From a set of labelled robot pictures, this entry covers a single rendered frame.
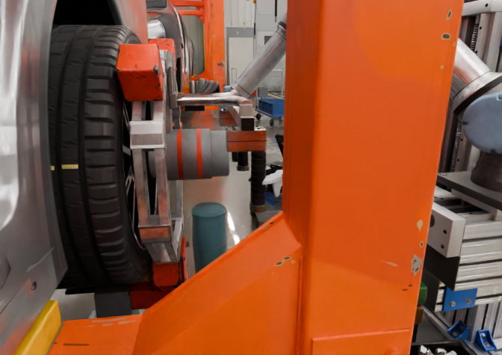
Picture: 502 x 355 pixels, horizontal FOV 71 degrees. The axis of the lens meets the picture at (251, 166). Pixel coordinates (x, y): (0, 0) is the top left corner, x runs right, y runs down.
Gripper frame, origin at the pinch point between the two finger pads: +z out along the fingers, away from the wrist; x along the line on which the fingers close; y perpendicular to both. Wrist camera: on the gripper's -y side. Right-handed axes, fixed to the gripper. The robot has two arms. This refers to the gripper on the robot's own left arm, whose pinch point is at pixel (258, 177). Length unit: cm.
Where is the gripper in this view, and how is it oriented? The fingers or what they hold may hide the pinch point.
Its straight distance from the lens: 84.8
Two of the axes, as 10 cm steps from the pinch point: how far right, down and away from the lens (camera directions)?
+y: 0.0, 9.6, 2.8
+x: -7.9, -1.7, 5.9
